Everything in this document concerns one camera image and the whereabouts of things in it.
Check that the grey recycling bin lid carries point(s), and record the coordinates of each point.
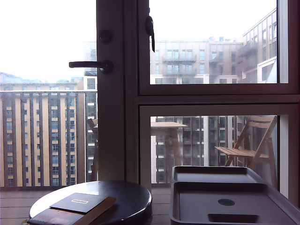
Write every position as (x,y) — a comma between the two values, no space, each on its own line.
(199,204)

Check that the dark cardboard sleeve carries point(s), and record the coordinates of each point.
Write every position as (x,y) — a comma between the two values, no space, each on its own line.
(77,202)

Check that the yellowish plastic bin liner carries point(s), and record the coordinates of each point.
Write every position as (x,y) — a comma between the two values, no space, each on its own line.
(24,221)

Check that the wooden balcony table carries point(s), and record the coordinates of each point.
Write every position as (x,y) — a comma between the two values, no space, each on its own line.
(166,124)

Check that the round door lock knob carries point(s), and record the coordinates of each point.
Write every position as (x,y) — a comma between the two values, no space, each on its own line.
(105,36)

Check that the green round sticker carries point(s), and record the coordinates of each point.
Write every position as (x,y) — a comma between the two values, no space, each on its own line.
(226,202)

